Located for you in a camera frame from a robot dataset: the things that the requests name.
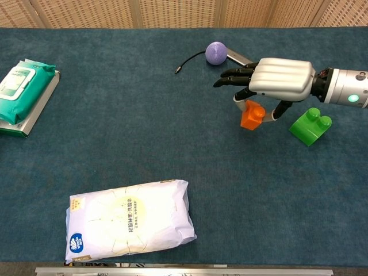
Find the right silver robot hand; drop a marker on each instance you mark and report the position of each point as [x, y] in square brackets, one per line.
[281, 79]

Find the small orange building block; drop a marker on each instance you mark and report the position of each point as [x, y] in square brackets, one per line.
[251, 120]

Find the green two-stud building block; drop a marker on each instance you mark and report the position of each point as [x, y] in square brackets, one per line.
[307, 132]

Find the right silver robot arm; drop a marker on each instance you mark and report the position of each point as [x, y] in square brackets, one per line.
[345, 86]

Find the purple ball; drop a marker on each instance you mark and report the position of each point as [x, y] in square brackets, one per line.
[216, 54]

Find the woven beige folding screen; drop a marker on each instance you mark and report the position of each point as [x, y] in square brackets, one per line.
[178, 13]

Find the blue felt table mat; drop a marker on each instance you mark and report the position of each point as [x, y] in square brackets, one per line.
[143, 129]

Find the lavender tissue pack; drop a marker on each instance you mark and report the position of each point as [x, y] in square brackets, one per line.
[126, 221]

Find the flat grey green box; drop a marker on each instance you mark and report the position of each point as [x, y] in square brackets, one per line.
[37, 115]

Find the green wet wipes pack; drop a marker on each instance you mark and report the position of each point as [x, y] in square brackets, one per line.
[20, 92]

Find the aluminium profile rail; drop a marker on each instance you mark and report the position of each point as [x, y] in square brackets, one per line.
[184, 271]

